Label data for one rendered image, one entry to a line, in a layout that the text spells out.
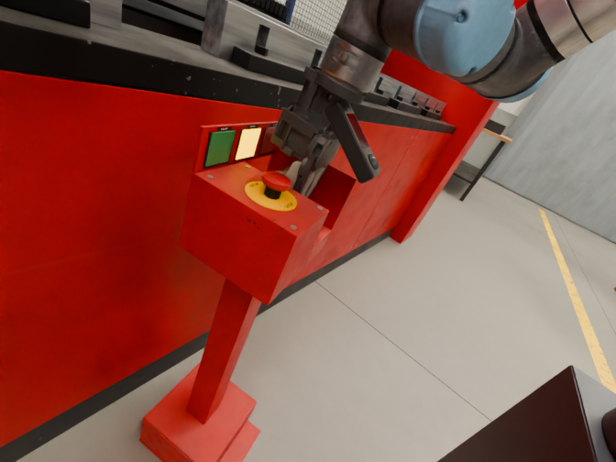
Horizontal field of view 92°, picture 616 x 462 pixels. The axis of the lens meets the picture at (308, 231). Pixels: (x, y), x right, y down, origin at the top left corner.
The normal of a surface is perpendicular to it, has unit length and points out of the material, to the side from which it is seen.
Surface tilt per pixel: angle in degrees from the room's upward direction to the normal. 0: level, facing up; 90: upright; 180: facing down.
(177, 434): 0
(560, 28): 116
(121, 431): 0
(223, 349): 90
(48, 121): 90
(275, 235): 90
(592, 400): 0
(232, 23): 90
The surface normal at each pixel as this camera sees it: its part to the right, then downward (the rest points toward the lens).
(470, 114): -0.59, 0.22
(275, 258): -0.42, 0.34
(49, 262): 0.72, 0.57
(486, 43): 0.41, 0.66
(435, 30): -0.89, 0.28
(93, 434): 0.35, -0.79
